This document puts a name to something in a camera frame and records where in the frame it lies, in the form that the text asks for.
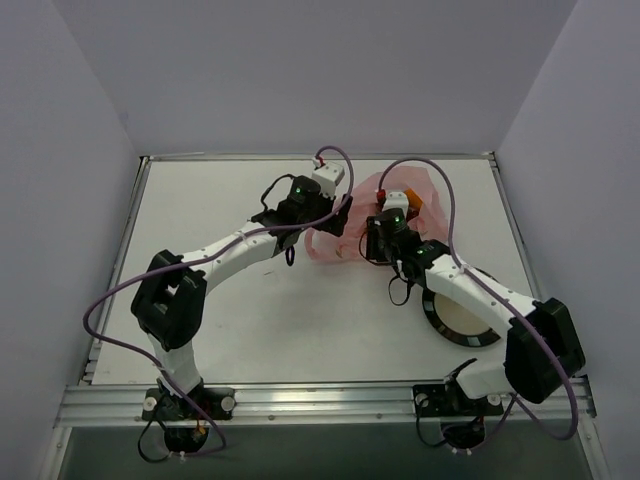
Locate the pink floral plastic bag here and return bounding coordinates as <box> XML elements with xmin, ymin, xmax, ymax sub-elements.
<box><xmin>304</xmin><ymin>166</ymin><xmax>448</xmax><ymax>263</ymax></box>

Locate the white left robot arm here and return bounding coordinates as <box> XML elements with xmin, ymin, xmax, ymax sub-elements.
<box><xmin>131</xmin><ymin>166</ymin><xmax>344</xmax><ymax>419</ymax></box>

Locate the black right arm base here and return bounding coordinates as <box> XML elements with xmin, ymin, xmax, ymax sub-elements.
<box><xmin>412</xmin><ymin>358</ymin><xmax>505</xmax><ymax>455</ymax></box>

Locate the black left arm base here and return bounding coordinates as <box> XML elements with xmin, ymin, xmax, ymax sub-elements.
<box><xmin>136</xmin><ymin>381</ymin><xmax>236</xmax><ymax>464</ymax></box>

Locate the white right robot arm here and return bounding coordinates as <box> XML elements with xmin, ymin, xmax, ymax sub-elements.
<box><xmin>366</xmin><ymin>208</ymin><xmax>586</xmax><ymax>413</ymax></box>

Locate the orange fake fruit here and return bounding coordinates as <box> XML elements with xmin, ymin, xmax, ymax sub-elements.
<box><xmin>404</xmin><ymin>189</ymin><xmax>423</xmax><ymax>211</ymax></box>

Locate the dark rimmed beige plate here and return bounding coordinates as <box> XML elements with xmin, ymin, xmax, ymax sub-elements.
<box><xmin>421</xmin><ymin>289</ymin><xmax>500</xmax><ymax>349</ymax></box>

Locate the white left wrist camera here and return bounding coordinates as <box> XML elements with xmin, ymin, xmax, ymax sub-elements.
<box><xmin>311</xmin><ymin>158</ymin><xmax>345</xmax><ymax>199</ymax></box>

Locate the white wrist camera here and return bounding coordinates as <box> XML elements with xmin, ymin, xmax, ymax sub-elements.
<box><xmin>311</xmin><ymin>158</ymin><xmax>345</xmax><ymax>199</ymax></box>
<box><xmin>376</xmin><ymin>189</ymin><xmax>409</xmax><ymax>215</ymax></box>

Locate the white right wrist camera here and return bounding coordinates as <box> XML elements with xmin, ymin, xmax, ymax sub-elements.
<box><xmin>376</xmin><ymin>189</ymin><xmax>409</xmax><ymax>215</ymax></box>

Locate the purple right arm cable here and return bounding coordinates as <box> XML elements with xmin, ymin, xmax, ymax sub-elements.
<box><xmin>377</xmin><ymin>158</ymin><xmax>579</xmax><ymax>441</ymax></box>

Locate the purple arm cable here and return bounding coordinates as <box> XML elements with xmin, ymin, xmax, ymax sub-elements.
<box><xmin>82</xmin><ymin>145</ymin><xmax>356</xmax><ymax>459</ymax></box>
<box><xmin>377</xmin><ymin>158</ymin><xmax>579</xmax><ymax>441</ymax></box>

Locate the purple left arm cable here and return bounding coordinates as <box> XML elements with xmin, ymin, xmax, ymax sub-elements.
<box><xmin>82</xmin><ymin>145</ymin><xmax>356</xmax><ymax>459</ymax></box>

